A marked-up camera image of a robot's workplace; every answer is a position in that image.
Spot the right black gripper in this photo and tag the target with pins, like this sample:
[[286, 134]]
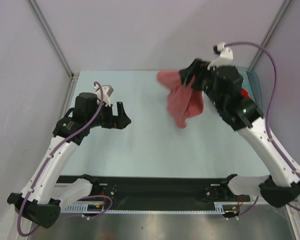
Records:
[[198, 67]]

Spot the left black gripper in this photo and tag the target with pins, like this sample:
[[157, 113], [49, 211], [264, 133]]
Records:
[[116, 122]]

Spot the salmon pink t shirt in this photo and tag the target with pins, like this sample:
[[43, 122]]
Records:
[[182, 101]]

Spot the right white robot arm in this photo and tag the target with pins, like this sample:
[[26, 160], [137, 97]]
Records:
[[223, 87]]

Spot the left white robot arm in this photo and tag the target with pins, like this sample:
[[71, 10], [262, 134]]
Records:
[[36, 202]]

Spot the bright red t shirt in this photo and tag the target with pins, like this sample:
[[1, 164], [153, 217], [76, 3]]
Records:
[[245, 93]]

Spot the clear blue plastic bin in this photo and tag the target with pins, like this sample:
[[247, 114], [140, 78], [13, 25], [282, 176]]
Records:
[[251, 84]]

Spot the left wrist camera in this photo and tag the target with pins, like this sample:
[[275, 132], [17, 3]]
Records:
[[107, 92]]

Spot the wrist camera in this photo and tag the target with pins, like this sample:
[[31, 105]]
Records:
[[224, 56], [107, 92]]

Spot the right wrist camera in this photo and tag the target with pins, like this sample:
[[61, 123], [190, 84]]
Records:
[[224, 56]]

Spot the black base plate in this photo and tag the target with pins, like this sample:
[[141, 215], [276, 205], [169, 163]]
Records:
[[164, 194]]

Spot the right aluminium corner post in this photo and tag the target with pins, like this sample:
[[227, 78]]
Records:
[[284, 7]]

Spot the aluminium corner post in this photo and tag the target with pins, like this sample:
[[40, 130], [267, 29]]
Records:
[[44, 25], [284, 7]]

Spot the left aluminium corner post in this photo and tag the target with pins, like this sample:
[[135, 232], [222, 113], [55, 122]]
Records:
[[44, 25]]

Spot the grey slotted cable duct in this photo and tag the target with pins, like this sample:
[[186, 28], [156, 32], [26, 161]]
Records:
[[96, 208]]

